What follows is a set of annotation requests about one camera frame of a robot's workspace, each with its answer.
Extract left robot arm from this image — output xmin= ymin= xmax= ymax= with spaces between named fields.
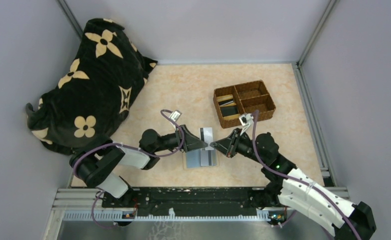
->
xmin=69 ymin=124 xmax=208 ymax=199

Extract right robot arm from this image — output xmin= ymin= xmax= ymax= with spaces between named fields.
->
xmin=210 ymin=128 xmax=377 ymax=240

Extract cards in basket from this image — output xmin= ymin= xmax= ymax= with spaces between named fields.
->
xmin=217 ymin=94 xmax=240 ymax=121

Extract brown woven divided basket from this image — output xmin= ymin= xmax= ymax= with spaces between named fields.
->
xmin=213 ymin=80 xmax=276 ymax=129

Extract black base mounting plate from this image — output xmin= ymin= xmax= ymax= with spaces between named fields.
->
xmin=101 ymin=187 xmax=292 ymax=222

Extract black floral blanket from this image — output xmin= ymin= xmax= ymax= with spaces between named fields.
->
xmin=26 ymin=18 xmax=158 ymax=156

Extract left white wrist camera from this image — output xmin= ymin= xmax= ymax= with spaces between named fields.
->
xmin=169 ymin=110 xmax=182 ymax=122

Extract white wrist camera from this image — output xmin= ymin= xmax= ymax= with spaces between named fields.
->
xmin=169 ymin=110 xmax=182 ymax=122
xmin=238 ymin=113 xmax=254 ymax=135

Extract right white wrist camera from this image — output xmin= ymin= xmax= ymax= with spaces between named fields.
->
xmin=238 ymin=113 xmax=254 ymax=135

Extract aluminium frame rail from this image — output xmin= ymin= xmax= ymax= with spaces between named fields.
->
xmin=291 ymin=0 xmax=350 ymax=200

